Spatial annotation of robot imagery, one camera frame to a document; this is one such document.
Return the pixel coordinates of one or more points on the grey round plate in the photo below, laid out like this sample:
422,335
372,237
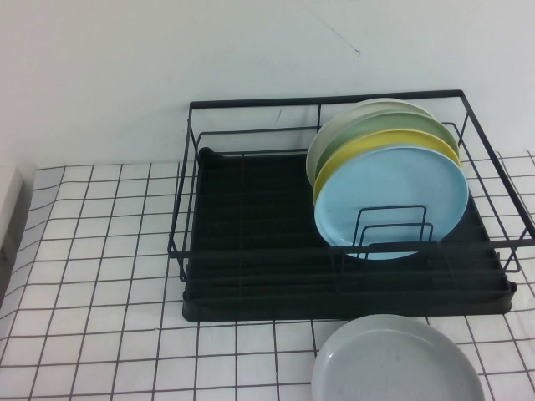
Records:
397,363

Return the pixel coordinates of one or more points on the pale whitish-green round plate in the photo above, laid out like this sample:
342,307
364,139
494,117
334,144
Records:
334,129

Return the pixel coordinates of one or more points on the yellow round plate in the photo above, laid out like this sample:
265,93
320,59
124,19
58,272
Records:
376,142

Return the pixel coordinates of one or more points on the light blue round plate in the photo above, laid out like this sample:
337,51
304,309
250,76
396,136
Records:
397,188

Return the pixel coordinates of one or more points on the green round plate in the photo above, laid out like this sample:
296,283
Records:
376,125

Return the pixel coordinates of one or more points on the black plastic drain tray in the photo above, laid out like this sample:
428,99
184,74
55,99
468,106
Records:
259,209

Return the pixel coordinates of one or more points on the white black-gridded tablecloth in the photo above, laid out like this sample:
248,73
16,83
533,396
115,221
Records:
104,334

